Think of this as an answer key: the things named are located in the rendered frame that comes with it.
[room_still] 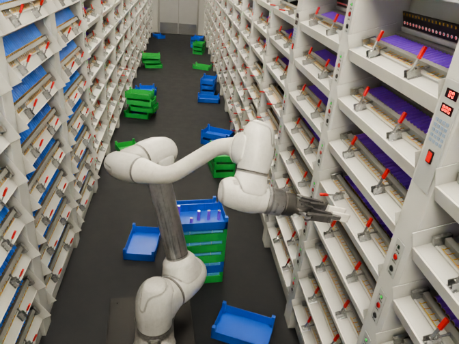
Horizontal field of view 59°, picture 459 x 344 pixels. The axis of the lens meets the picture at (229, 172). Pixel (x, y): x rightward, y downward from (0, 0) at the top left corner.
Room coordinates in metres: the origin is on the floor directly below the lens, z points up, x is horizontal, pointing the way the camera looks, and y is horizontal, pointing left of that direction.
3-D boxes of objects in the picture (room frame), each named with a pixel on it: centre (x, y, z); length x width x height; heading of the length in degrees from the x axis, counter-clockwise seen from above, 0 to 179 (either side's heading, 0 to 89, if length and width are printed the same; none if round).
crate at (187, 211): (1.95, 0.15, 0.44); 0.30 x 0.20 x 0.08; 105
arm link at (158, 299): (1.26, 0.26, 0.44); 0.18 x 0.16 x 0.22; 149
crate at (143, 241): (2.16, 0.53, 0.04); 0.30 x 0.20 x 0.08; 3
